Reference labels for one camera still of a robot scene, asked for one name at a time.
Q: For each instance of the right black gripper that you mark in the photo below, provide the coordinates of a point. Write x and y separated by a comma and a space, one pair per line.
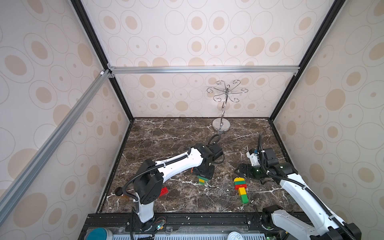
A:
249, 169

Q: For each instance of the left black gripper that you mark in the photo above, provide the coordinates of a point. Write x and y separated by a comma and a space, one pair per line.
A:
210, 174

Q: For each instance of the yellow square lego back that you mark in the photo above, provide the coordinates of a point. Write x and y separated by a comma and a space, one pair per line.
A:
239, 179

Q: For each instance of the green long lego back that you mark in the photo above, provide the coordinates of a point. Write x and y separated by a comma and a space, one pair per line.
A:
240, 183

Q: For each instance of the green long lego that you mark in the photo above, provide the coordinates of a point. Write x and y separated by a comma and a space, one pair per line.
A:
203, 179
240, 183

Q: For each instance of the red long lego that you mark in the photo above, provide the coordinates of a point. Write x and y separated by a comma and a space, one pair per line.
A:
164, 191
240, 186

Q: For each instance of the green long lego front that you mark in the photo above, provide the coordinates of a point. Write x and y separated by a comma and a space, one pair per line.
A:
203, 179

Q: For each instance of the green square lego front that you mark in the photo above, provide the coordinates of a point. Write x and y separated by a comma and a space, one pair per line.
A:
244, 199

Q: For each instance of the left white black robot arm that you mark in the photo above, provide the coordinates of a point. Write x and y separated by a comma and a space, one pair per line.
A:
146, 185

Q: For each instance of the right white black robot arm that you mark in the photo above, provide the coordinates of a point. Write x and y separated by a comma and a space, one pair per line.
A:
325, 224

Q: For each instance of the chrome hook stand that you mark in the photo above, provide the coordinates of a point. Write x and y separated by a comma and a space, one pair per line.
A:
223, 93

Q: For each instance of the teal white round object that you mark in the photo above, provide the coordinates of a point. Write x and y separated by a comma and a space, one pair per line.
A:
99, 234

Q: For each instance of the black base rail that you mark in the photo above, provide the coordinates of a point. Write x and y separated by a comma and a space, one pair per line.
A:
184, 226

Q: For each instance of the horizontal aluminium rail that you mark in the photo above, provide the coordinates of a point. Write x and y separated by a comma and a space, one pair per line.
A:
205, 69

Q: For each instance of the left slanted aluminium rail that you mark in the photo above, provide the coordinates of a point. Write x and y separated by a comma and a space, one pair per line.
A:
24, 180

